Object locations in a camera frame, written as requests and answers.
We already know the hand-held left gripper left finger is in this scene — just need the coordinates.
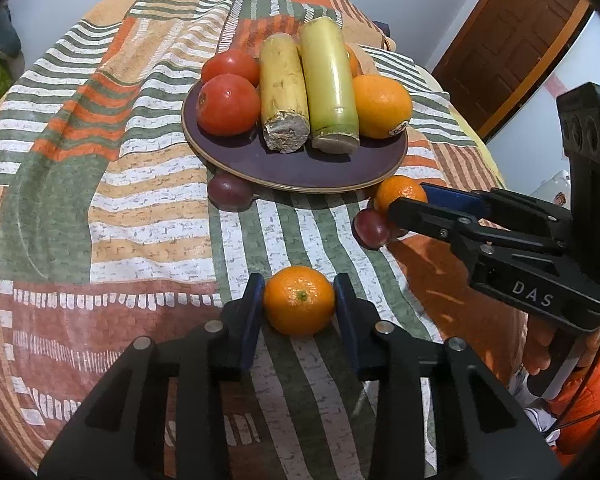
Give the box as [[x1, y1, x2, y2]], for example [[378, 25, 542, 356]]
[[37, 274, 266, 480]]

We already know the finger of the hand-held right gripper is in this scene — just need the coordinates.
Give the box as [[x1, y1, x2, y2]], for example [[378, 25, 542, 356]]
[[420, 183, 574, 242], [386, 197, 567, 262]]

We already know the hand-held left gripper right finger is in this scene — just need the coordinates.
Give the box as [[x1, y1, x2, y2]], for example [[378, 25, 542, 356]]
[[334, 274, 563, 480]]

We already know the small mandarin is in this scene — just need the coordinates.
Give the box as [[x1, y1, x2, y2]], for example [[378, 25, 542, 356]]
[[263, 266, 336, 337], [374, 176, 428, 213]]

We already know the dark red plum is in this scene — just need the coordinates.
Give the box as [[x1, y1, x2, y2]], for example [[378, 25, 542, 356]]
[[207, 172, 253, 209], [353, 208, 395, 249]]

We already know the purple plate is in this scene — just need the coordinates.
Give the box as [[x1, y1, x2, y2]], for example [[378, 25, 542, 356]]
[[181, 72, 409, 194]]

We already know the pale green sugarcane piece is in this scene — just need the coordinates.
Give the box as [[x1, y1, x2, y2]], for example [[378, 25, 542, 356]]
[[299, 16, 362, 155]]

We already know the red tomato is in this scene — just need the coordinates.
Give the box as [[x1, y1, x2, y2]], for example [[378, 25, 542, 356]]
[[196, 74, 262, 137], [201, 48, 261, 88]]

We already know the person's right hand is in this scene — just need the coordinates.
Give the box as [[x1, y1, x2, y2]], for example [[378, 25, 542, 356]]
[[522, 321, 557, 377]]

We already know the brown wooden door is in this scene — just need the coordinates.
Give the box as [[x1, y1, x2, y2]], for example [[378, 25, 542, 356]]
[[432, 0, 593, 141]]

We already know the striped patchwork blanket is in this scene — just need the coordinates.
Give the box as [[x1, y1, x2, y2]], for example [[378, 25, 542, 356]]
[[0, 0, 531, 480]]

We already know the black cable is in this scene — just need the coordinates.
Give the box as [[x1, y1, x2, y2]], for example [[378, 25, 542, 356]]
[[545, 325, 600, 433]]

